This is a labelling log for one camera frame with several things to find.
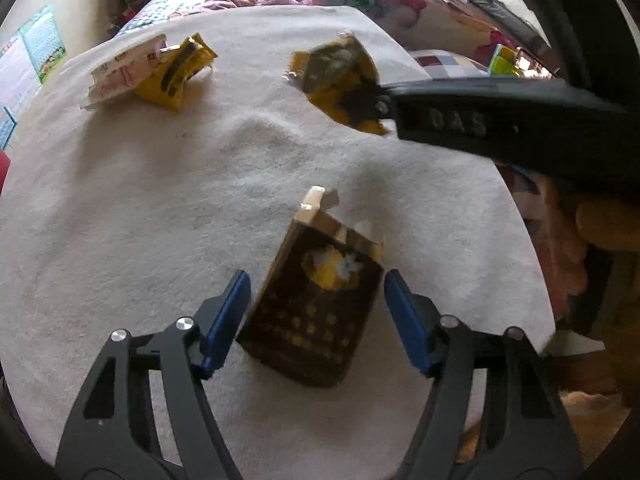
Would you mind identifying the yellow dark snack wrapper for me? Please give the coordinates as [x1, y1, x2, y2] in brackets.
[289, 31, 391, 136]

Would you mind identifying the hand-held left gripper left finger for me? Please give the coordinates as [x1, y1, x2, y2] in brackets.
[55, 269, 252, 480]

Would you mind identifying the green yellow toy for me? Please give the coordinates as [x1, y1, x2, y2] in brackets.
[487, 44, 526, 77]

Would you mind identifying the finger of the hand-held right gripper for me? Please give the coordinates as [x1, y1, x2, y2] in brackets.
[344, 84, 401, 125]

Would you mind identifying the person's right hand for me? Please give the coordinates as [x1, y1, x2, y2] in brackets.
[574, 198, 640, 255]

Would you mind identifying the dark bed rail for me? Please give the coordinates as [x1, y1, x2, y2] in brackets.
[405, 0, 556, 51]

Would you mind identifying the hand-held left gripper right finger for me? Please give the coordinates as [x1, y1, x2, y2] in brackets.
[383, 269, 585, 480]

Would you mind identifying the patterned blue bedspread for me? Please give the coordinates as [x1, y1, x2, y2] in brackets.
[115, 0, 216, 36]

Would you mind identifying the white pink wrapper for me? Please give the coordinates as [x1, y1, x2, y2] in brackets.
[80, 34, 168, 111]

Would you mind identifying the blue green cartoon wall poster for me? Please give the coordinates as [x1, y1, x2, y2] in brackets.
[19, 5, 68, 84]

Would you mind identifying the blue checkered cloth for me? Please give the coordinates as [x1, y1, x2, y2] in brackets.
[410, 49, 493, 78]

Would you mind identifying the dark brown box yellow print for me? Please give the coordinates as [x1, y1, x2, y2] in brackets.
[236, 186, 386, 388]

